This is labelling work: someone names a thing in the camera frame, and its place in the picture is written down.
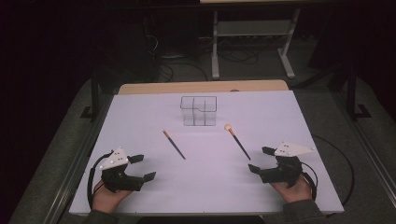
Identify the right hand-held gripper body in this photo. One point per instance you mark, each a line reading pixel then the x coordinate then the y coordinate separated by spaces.
pixel 288 169

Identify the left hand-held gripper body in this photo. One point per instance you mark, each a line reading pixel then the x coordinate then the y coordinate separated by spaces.
pixel 113 160

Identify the round beige tip makeup brush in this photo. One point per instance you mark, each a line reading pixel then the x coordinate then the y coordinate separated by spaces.
pixel 238 142

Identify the thin black makeup brush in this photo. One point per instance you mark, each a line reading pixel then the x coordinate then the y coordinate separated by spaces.
pixel 174 145

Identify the clear plastic organizer box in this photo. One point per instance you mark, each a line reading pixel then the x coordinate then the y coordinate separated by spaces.
pixel 199 116

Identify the person's right hand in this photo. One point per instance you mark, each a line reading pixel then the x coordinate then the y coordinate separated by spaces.
pixel 295 193

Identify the person's left hand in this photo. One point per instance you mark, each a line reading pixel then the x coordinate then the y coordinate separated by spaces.
pixel 106 200

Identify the black metal stand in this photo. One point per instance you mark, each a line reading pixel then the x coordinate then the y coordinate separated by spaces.
pixel 351 93
pixel 94 99

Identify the dark computer case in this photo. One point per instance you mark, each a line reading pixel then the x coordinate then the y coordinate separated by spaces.
pixel 179 34

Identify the aluminium rail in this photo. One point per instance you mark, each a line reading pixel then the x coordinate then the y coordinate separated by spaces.
pixel 73 174
pixel 370 158

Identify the white metal desk frame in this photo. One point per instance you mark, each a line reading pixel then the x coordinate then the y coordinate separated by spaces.
pixel 253 28

